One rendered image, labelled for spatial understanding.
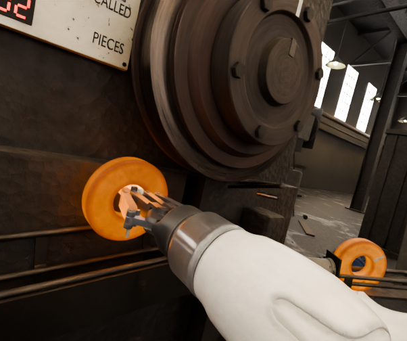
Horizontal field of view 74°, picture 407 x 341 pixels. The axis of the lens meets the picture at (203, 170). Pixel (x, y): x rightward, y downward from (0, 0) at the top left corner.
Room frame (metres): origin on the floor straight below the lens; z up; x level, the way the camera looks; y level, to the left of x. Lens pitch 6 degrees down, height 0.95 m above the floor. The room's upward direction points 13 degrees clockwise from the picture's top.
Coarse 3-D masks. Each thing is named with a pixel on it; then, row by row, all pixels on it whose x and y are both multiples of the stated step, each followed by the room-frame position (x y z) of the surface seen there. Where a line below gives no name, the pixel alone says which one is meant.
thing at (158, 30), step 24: (168, 0) 0.46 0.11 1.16; (144, 24) 0.50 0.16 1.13; (168, 24) 0.46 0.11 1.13; (144, 48) 0.48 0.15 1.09; (168, 48) 0.47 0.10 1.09; (144, 72) 0.49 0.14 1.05; (168, 72) 0.47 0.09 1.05; (144, 96) 0.51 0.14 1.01; (168, 96) 0.48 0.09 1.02; (168, 120) 0.48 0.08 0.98; (168, 144) 0.54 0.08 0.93; (192, 144) 0.53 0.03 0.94; (288, 144) 0.73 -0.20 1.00; (216, 168) 0.58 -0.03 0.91; (240, 168) 0.62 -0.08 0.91; (264, 168) 0.68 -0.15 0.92
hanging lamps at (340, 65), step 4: (392, 48) 11.64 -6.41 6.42; (332, 60) 8.91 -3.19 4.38; (336, 60) 8.84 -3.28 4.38; (340, 60) 8.87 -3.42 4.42; (328, 64) 9.24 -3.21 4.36; (332, 64) 9.26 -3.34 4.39; (336, 64) 9.22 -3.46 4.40; (340, 64) 9.12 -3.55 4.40; (344, 64) 8.81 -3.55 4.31; (332, 68) 9.35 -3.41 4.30; (336, 68) 9.30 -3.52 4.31; (340, 68) 9.21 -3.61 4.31; (384, 76) 11.64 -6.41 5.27; (376, 96) 11.52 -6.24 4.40; (380, 96) 11.45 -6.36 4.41; (372, 100) 11.91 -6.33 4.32; (376, 100) 11.89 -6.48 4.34; (400, 120) 14.46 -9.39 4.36; (404, 120) 14.22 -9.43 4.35
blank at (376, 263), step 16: (352, 240) 0.79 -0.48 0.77; (368, 240) 0.79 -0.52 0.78; (352, 256) 0.77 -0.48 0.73; (368, 256) 0.77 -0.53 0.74; (384, 256) 0.78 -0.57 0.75; (352, 272) 0.77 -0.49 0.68; (368, 272) 0.78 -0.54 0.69; (384, 272) 0.78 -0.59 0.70; (352, 288) 0.77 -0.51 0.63; (368, 288) 0.78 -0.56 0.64
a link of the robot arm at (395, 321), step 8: (360, 296) 0.30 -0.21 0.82; (368, 304) 0.29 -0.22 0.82; (376, 304) 0.30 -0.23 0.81; (376, 312) 0.29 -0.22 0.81; (384, 312) 0.29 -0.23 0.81; (392, 312) 0.29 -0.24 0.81; (400, 312) 0.30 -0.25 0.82; (384, 320) 0.28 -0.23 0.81; (392, 320) 0.28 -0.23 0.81; (400, 320) 0.28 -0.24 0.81; (392, 328) 0.27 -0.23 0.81; (400, 328) 0.27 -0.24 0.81; (392, 336) 0.27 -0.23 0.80; (400, 336) 0.27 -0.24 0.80
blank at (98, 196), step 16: (112, 160) 0.47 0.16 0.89; (128, 160) 0.46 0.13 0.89; (144, 160) 0.50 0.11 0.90; (96, 176) 0.44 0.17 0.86; (112, 176) 0.45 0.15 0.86; (128, 176) 0.47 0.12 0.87; (144, 176) 0.48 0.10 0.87; (160, 176) 0.51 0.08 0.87; (96, 192) 0.43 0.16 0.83; (112, 192) 0.45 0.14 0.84; (160, 192) 0.51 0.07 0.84; (96, 208) 0.44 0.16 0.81; (112, 208) 0.46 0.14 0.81; (96, 224) 0.44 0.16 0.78; (112, 224) 0.46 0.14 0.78
